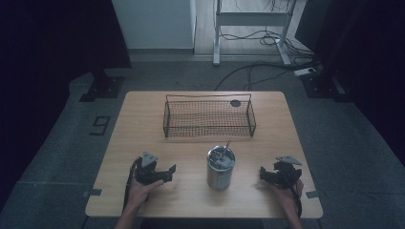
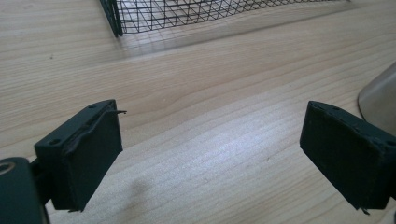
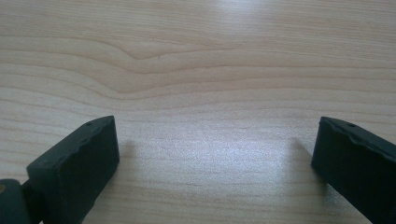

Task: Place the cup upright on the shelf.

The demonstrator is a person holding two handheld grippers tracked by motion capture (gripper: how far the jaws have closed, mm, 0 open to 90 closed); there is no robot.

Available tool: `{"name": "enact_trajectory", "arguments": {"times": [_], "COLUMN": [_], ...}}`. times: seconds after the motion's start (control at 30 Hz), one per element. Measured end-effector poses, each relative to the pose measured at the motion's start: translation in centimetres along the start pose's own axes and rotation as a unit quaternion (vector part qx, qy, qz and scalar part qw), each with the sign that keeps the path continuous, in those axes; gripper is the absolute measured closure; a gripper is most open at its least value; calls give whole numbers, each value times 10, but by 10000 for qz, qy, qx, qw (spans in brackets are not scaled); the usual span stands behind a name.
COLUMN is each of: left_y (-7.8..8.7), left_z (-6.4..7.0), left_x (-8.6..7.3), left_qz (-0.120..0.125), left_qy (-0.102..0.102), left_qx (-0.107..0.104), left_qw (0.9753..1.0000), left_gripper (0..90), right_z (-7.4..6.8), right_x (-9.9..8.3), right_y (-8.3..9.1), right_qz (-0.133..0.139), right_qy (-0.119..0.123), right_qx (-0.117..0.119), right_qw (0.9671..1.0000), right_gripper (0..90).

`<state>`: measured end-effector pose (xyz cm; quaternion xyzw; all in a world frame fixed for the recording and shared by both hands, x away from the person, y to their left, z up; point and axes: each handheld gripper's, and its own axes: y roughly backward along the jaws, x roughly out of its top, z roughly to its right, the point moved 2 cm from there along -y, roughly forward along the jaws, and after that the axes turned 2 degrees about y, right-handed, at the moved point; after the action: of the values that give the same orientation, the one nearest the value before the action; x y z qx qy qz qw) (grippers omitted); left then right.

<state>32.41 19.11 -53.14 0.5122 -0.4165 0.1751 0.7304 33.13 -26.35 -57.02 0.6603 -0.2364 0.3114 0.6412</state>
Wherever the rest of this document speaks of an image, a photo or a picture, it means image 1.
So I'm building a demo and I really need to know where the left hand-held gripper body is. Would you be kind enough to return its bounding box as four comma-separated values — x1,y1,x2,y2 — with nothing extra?
133,151,166,186

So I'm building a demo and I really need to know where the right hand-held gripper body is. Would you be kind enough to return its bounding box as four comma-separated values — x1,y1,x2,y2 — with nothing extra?
270,155,303,189

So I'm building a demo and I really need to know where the steel cup with lid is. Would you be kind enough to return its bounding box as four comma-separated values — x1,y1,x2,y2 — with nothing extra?
206,144,237,192

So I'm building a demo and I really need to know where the black wire mesh basket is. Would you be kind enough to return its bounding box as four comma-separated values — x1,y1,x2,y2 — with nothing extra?
162,93,257,138

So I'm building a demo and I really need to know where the person's right hand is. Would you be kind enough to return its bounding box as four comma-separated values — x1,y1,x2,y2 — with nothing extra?
267,177,306,214

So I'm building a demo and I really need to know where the person's left hand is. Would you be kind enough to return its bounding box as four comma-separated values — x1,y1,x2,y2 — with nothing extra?
126,177,164,209

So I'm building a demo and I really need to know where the black stand base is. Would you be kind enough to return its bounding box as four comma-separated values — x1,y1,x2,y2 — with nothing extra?
78,68,126,103
300,71,352,103

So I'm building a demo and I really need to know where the white power strip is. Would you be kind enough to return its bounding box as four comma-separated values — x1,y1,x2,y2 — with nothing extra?
292,67,317,77

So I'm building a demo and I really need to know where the white cabinet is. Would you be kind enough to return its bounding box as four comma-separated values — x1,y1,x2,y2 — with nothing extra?
111,0,198,52

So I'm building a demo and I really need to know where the dark curtain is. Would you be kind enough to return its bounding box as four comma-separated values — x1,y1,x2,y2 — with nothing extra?
0,0,133,204
294,0,405,166

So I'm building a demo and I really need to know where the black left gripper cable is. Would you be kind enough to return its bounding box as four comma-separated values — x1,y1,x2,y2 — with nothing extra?
122,157,141,214

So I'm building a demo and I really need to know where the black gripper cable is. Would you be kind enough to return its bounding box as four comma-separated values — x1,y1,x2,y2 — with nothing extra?
280,171,304,219
122,157,141,214

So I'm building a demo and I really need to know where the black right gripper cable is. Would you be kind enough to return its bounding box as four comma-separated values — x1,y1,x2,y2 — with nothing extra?
280,171,304,219

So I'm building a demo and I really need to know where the long black floor cable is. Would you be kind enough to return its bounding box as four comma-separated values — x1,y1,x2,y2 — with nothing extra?
214,60,321,92

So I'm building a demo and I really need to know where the tangle of floor cables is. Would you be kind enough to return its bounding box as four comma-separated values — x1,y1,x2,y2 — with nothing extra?
219,28,316,59

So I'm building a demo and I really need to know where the white metal desk frame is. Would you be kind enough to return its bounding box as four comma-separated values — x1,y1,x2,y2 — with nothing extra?
212,0,299,67

